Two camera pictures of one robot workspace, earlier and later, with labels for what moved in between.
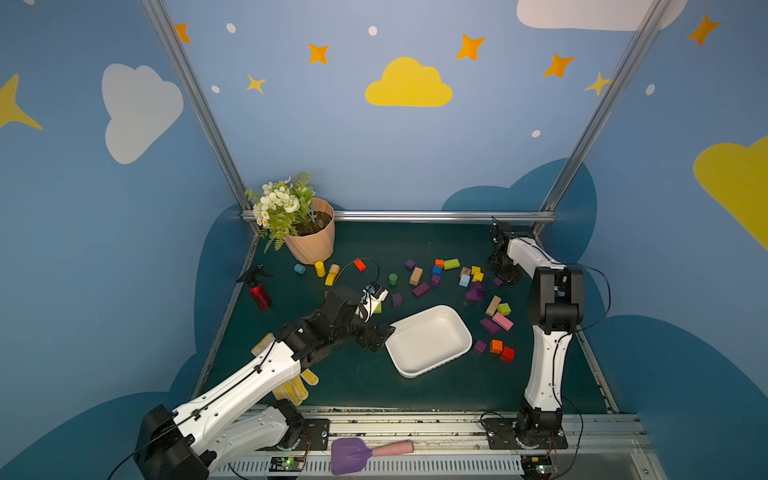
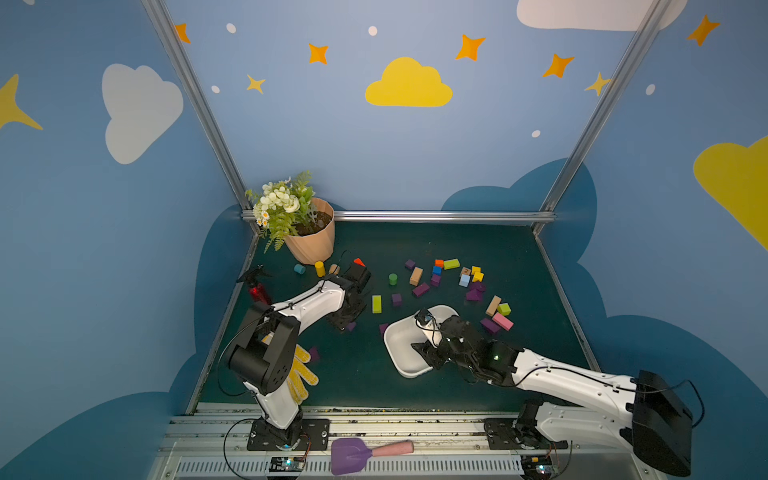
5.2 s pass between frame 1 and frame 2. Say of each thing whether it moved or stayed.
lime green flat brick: stayed
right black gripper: moved
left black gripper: moved
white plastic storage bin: stayed
